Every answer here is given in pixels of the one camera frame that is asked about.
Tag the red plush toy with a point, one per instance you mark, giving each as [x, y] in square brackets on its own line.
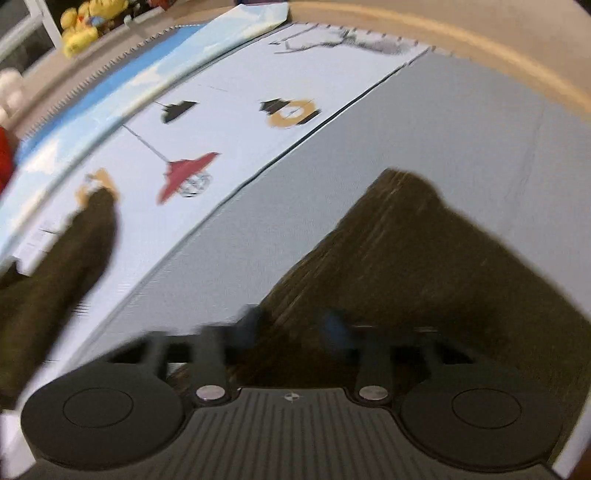
[7, 151]

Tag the grey and printed bed sheet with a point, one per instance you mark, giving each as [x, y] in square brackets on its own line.
[227, 179]

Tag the brown corduroy pants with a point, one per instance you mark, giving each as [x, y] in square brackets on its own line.
[400, 258]

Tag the wooden bed frame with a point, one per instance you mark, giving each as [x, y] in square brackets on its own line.
[543, 44]

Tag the yellow plush toy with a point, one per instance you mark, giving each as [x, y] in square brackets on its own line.
[83, 25]

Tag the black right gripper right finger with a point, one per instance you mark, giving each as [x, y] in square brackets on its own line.
[454, 403]

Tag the white plush toy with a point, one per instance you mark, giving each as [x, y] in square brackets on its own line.
[12, 94]

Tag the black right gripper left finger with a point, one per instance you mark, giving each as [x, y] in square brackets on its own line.
[130, 403]

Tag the blue sky print pillow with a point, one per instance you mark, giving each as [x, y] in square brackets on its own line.
[115, 93]

